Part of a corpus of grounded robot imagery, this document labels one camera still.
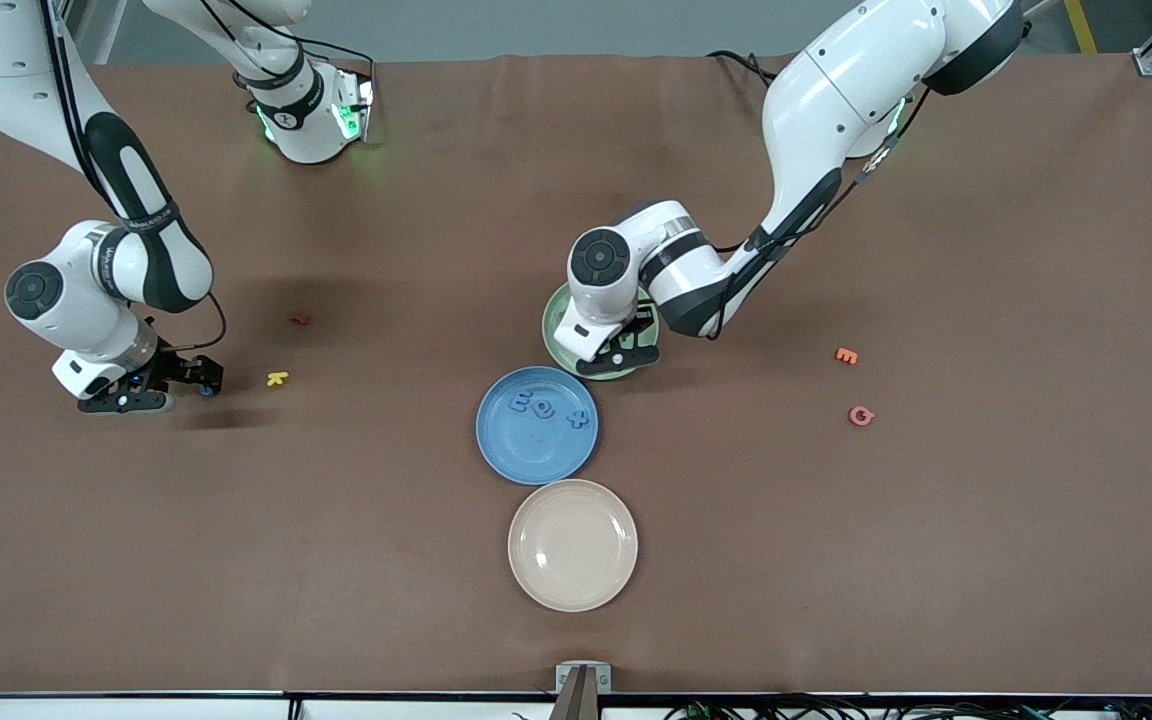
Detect green round plate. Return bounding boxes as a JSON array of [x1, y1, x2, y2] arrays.
[[541, 272, 660, 382]]

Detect blue round plate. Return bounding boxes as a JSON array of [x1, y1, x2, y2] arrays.
[[475, 366, 600, 487]]

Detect brown table mat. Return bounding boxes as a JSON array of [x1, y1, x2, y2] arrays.
[[0, 50, 1152, 698]]

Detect beige round plate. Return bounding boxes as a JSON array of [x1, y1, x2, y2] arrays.
[[507, 478, 639, 613]]

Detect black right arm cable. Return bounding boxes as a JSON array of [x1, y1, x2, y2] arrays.
[[36, 0, 229, 353]]

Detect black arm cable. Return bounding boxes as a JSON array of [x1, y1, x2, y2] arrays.
[[711, 85, 937, 341], [36, 0, 229, 353]]

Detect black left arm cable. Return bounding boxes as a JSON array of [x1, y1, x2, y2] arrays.
[[711, 85, 937, 341]]

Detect black base power cable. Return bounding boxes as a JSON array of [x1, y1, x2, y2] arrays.
[[706, 48, 777, 86]]

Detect white table edge rail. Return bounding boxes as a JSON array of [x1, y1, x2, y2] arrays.
[[0, 693, 1152, 720]]

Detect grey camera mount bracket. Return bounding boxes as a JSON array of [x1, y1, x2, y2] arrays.
[[555, 661, 613, 720]]

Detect tangled black cables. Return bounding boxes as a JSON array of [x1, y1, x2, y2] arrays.
[[666, 693, 1152, 720]]

